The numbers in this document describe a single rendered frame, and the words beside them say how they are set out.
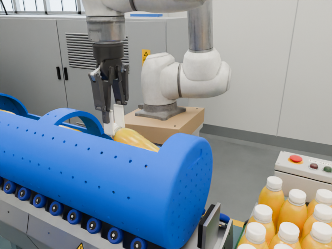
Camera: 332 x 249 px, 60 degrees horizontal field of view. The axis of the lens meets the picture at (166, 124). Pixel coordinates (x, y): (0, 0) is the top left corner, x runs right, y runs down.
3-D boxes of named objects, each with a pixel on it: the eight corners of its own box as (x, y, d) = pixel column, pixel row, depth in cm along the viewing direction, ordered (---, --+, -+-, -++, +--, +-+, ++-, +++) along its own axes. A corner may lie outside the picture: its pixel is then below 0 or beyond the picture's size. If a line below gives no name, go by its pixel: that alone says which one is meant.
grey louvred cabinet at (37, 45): (40, 127, 394) (20, 14, 340) (186, 160, 308) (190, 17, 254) (4, 143, 349) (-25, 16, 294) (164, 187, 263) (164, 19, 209)
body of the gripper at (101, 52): (106, 39, 75) (109, 74, 78) (83, 42, 68) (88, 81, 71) (130, 40, 71) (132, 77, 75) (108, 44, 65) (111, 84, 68)
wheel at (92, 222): (93, 214, 82) (89, 214, 80) (105, 221, 80) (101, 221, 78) (87, 229, 81) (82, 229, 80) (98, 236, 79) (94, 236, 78)
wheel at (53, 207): (57, 198, 89) (52, 197, 87) (66, 204, 87) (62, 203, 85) (50, 212, 88) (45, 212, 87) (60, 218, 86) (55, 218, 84)
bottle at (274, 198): (247, 234, 86) (255, 181, 79) (263, 225, 90) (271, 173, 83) (267, 249, 81) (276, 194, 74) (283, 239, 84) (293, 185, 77)
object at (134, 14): (136, 17, 249) (135, 8, 246) (162, 17, 242) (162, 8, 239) (130, 17, 238) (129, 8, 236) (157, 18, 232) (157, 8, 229)
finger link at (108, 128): (113, 109, 74) (111, 110, 73) (114, 135, 76) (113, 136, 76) (103, 108, 75) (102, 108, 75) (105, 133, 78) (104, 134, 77)
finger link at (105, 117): (108, 103, 73) (100, 106, 70) (109, 122, 75) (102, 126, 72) (103, 103, 74) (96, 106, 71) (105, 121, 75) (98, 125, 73)
